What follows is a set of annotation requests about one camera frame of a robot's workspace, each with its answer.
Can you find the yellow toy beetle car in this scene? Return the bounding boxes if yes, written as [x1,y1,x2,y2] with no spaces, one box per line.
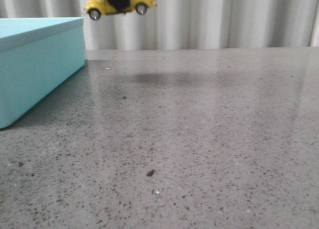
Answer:
[82,0,157,20]

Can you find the light blue storage box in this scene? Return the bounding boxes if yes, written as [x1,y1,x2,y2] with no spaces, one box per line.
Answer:
[0,17,85,128]

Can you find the white pleated curtain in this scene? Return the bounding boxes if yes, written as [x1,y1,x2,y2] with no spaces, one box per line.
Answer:
[0,0,319,51]

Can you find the small black debris chip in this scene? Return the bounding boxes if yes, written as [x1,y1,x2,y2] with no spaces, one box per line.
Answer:
[147,169,155,177]

